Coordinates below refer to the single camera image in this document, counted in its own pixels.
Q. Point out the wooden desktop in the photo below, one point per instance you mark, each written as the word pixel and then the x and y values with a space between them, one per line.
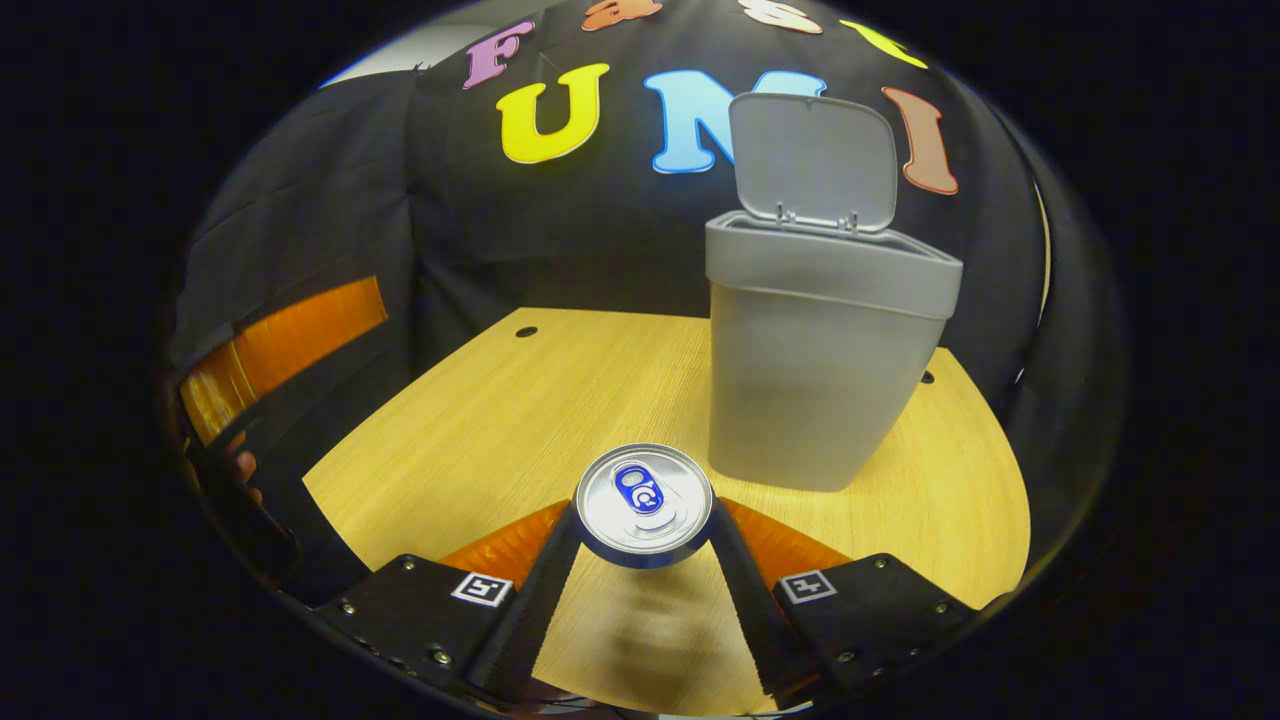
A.
pixel 480 430

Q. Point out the silver pop can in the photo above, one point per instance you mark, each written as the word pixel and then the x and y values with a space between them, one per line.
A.
pixel 645 500

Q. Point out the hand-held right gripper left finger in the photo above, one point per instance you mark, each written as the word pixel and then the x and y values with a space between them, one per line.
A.
pixel 500 630

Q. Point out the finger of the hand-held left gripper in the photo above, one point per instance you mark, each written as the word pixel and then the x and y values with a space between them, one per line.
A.
pixel 250 530
pixel 290 345

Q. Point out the white desktop garbage bin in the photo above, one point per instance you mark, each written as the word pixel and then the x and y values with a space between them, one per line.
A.
pixel 820 380

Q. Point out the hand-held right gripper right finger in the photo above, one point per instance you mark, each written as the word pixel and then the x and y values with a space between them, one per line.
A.
pixel 770 630

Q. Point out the black backdrop cloth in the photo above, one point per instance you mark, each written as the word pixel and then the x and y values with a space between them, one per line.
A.
pixel 550 230

